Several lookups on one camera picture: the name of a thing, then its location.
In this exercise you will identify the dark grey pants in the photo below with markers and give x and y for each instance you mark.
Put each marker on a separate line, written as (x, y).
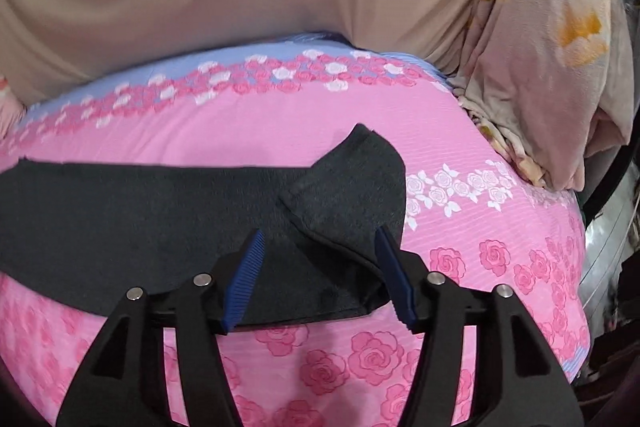
(150, 227)

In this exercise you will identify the pink rose print bed sheet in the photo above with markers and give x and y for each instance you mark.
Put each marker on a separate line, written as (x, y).
(250, 142)

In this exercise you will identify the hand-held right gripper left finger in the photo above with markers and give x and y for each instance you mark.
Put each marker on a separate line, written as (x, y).
(243, 279)

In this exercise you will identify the clear plastic bag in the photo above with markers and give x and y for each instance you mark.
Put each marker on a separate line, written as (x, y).
(607, 252)

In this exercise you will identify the pink pillow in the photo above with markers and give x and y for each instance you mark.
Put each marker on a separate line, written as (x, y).
(9, 104)

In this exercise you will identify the cream floral blanket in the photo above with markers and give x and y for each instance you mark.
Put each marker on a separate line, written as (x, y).
(545, 57)

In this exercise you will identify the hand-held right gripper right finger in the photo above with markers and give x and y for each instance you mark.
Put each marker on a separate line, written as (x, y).
(392, 274)

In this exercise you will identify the dark curved chair frame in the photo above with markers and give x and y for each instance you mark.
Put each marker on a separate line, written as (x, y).
(607, 182)

